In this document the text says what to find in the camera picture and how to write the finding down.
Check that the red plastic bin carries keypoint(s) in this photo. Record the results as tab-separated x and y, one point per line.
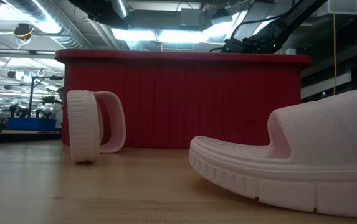
181	102

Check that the blue background bin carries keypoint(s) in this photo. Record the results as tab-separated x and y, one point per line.
31	124

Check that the grey ceiling box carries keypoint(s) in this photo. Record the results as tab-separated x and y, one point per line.
190	17

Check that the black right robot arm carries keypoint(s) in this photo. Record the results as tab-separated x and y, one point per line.
290	21

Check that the person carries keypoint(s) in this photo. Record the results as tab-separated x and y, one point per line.
59	109

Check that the pink slide sandal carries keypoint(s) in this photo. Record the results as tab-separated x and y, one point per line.
306	149
83	127

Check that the black background robot arm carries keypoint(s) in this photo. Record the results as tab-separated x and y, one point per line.
48	100

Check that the black background stand frame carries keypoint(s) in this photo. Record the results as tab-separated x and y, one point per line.
56	77

